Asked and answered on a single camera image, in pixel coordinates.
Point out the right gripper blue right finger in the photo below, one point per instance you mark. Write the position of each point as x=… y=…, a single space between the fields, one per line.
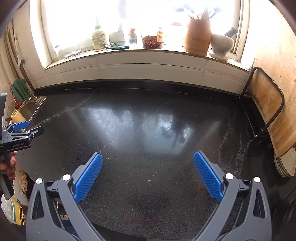
x=212 y=181

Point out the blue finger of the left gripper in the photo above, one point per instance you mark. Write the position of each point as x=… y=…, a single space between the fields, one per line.
x=20 y=126

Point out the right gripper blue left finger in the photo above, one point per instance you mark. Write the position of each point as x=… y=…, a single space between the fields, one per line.
x=85 y=175

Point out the steel kitchen sink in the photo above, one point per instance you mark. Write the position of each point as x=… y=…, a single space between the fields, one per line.
x=29 y=108

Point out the person's left hand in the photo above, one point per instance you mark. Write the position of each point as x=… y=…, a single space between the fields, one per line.
x=10 y=168

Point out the yellow cup in sink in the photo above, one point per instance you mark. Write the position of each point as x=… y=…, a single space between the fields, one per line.
x=17 y=117

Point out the green cloth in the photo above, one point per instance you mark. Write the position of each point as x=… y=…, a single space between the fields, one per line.
x=20 y=91

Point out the stacked white plates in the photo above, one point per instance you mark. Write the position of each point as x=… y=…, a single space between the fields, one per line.
x=285 y=165

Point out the yellow cardboard box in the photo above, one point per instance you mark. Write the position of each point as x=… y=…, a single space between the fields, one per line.
x=18 y=212

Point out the wooden cutting board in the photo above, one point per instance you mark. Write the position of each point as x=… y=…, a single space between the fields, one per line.
x=283 y=128

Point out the dish soap bottle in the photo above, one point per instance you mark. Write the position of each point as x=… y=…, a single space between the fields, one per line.
x=98 y=38

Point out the teal scissors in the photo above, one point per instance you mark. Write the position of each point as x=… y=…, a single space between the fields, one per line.
x=114 y=46

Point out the white stone mortar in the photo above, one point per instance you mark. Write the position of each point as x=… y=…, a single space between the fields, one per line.
x=222 y=44

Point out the small figurine bottle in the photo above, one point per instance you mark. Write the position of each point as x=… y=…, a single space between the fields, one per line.
x=132 y=36

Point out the jar of red spices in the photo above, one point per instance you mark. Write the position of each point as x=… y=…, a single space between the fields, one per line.
x=151 y=42

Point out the black wire rack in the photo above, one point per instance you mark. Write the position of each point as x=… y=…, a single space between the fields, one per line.
x=262 y=101

